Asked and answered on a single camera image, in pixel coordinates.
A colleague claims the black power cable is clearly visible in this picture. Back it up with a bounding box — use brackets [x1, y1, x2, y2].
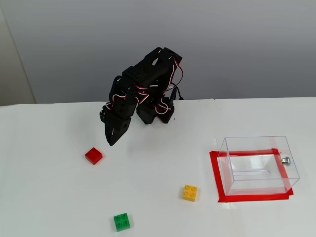
[170, 83, 185, 102]

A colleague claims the red base plate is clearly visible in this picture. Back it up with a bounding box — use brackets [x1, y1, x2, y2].
[209, 148, 294, 203]

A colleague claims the green lego brick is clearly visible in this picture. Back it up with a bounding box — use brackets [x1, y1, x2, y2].
[113, 212, 132, 232]

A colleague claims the red lego brick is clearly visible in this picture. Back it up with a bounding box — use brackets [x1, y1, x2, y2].
[84, 147, 104, 165]

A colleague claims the yellow lego brick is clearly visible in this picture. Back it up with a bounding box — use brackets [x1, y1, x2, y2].
[182, 184, 198, 202]

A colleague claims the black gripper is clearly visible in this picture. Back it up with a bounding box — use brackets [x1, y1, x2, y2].
[100, 97, 137, 146]

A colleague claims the red white servo wire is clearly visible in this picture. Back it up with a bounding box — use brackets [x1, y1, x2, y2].
[105, 90, 129, 111]
[134, 85, 158, 96]
[169, 59, 185, 92]

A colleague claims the transparent plastic box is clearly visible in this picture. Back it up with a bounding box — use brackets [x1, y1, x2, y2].
[217, 135, 301, 197]

